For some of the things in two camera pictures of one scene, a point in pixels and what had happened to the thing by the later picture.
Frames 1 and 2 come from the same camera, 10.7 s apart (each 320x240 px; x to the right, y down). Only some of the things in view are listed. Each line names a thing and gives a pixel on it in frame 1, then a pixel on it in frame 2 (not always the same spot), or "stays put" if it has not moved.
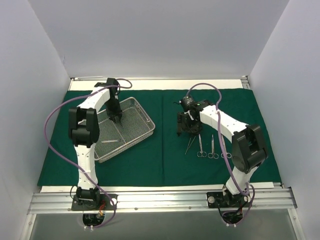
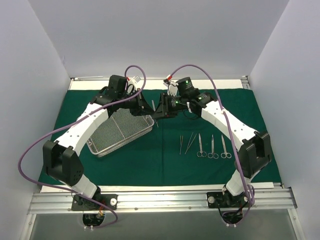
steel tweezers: (109, 141) to (181, 143)
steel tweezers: (188, 145) stays put
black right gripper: (187, 125) to (163, 105)
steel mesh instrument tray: (111, 138) stays put
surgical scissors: (228, 154) stays put
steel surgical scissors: (212, 154) stays put
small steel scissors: (201, 153) stays put
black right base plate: (218, 199) stays put
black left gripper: (114, 114) to (141, 103)
